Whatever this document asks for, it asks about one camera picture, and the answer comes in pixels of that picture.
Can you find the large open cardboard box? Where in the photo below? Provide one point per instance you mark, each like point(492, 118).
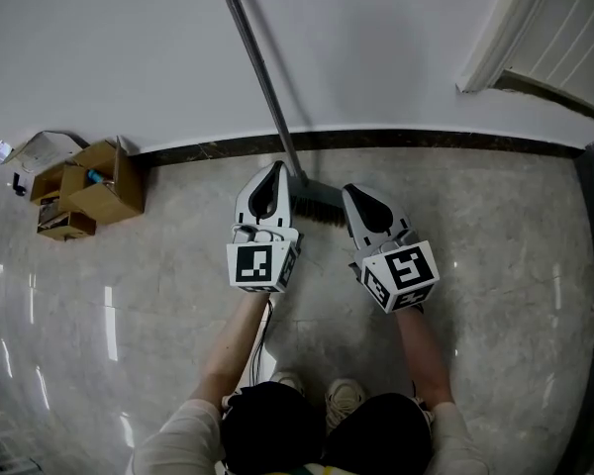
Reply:
point(106, 201)

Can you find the person's right forearm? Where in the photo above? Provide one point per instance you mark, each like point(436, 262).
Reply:
point(423, 354)

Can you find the person's left beige shoe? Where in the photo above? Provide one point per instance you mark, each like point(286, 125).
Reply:
point(288, 380)

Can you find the small black device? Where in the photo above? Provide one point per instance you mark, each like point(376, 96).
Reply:
point(19, 186)

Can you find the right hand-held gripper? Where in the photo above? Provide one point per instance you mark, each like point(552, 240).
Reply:
point(406, 270)

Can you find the dark stone baseboard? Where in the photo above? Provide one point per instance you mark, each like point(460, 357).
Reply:
point(376, 140)

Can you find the person's black shorts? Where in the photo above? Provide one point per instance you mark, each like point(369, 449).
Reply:
point(277, 433)

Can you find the white panelled door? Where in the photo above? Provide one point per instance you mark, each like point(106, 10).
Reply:
point(569, 32)

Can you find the clear plastic sheet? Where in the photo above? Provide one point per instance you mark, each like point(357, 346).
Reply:
point(39, 149)

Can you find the person's left forearm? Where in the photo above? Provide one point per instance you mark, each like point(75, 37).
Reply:
point(232, 344)

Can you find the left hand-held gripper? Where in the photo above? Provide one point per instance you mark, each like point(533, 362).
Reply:
point(257, 267)

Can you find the person's right beige shoe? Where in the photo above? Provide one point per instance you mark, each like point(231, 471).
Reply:
point(344, 401)

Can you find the person's beige shoe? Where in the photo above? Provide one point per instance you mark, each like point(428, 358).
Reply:
point(344, 401)
point(288, 380)

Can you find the small flat cardboard box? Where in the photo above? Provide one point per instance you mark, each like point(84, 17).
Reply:
point(74, 225)

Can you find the teal item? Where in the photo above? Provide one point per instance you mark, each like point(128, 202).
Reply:
point(95, 175)

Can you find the white door frame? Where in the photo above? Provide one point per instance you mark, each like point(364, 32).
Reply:
point(490, 42)

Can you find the medium open cardboard box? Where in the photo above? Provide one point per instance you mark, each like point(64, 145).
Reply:
point(44, 186)

